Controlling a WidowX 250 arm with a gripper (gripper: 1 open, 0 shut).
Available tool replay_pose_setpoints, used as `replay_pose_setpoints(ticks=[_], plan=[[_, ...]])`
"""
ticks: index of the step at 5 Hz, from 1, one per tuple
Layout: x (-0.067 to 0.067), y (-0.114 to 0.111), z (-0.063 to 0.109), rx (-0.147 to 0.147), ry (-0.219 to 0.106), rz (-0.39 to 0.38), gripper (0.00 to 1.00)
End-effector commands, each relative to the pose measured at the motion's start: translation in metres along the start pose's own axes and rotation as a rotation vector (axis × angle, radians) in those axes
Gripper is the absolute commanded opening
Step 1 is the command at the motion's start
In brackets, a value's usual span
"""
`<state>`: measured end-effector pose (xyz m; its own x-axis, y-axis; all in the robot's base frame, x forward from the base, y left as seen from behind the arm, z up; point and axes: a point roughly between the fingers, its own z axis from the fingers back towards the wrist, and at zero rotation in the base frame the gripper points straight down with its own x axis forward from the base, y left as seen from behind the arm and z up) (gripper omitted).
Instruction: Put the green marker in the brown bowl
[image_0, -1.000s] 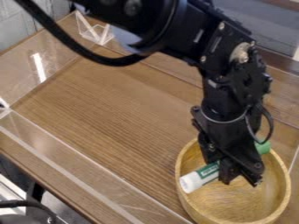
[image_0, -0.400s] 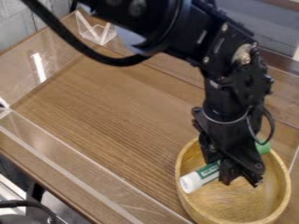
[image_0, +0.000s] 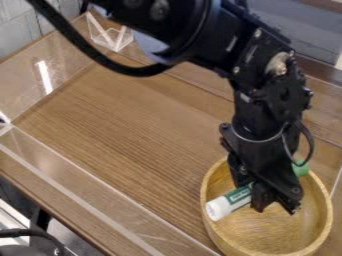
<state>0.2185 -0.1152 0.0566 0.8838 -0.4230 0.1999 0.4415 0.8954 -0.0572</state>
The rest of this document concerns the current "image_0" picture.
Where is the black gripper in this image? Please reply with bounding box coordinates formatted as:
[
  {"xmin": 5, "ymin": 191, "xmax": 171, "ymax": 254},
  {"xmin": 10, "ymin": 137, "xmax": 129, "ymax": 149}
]
[{"xmin": 219, "ymin": 122, "xmax": 308, "ymax": 215}]

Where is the green and white marker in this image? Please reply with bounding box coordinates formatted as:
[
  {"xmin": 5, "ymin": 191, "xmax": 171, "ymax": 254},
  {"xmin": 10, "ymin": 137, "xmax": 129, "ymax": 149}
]
[{"xmin": 204, "ymin": 159, "xmax": 311, "ymax": 222}]

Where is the clear acrylic front wall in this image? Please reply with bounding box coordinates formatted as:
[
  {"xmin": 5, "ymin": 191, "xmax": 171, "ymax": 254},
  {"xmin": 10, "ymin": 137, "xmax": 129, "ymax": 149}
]
[{"xmin": 0, "ymin": 124, "xmax": 219, "ymax": 256}]

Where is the black cable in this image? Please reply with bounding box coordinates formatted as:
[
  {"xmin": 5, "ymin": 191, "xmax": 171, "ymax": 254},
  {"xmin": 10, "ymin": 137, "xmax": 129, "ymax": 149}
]
[{"xmin": 0, "ymin": 227, "xmax": 68, "ymax": 256}]

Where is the brown wooden bowl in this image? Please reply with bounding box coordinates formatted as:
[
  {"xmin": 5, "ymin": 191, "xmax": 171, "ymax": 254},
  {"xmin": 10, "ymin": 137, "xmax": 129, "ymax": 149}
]
[{"xmin": 199, "ymin": 157, "xmax": 334, "ymax": 256}]

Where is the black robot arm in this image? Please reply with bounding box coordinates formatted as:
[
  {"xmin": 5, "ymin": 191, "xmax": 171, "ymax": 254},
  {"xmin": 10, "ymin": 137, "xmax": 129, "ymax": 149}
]
[{"xmin": 26, "ymin": 0, "xmax": 312, "ymax": 212}]

